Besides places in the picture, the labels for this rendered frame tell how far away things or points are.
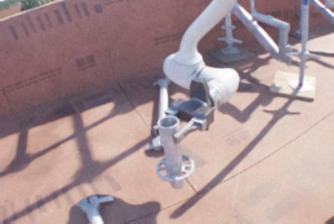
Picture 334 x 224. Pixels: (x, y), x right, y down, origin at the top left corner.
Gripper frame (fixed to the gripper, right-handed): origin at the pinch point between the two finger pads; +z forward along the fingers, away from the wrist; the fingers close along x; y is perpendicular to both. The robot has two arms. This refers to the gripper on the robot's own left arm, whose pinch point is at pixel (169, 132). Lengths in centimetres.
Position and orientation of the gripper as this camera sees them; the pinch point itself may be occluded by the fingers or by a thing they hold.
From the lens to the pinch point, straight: 71.4
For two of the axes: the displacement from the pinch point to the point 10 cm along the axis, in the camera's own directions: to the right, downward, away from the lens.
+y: 1.3, 8.8, 4.6
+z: -6.3, 4.3, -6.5
